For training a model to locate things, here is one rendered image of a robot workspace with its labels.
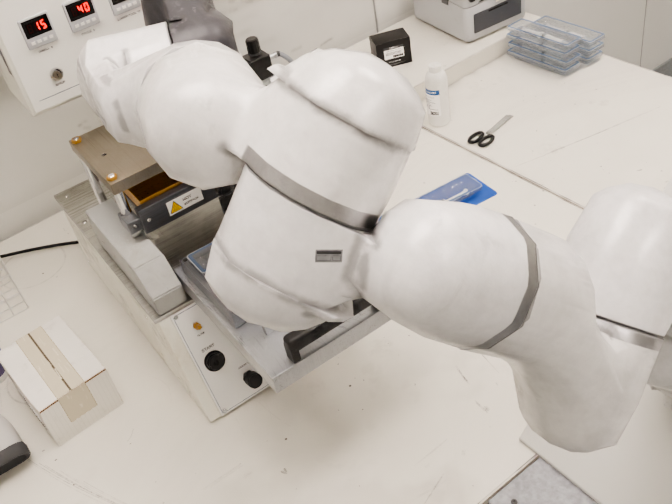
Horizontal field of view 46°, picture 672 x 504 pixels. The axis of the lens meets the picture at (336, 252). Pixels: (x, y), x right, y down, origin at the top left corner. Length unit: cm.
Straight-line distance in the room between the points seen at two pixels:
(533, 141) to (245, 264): 126
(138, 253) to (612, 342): 76
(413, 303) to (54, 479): 90
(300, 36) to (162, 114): 149
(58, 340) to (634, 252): 98
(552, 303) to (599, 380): 12
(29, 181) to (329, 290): 136
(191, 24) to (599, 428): 59
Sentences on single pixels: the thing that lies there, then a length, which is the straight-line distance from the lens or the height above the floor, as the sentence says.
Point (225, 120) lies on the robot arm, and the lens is 59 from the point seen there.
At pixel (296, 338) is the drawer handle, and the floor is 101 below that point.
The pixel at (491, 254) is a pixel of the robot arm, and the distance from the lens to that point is 56.
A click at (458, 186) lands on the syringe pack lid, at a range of 161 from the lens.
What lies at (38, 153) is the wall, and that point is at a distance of 185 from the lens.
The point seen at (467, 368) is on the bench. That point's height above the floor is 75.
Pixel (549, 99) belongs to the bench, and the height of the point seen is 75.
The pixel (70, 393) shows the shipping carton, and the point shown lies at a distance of 133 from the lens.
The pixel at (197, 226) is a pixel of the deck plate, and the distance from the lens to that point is 138.
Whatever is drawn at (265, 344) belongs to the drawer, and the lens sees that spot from 108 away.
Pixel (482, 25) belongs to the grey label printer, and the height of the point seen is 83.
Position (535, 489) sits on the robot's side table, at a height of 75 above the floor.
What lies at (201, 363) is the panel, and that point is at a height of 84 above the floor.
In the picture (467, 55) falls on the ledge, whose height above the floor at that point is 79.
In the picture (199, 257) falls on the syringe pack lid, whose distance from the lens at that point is 119.
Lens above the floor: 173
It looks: 40 degrees down
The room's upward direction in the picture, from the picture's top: 12 degrees counter-clockwise
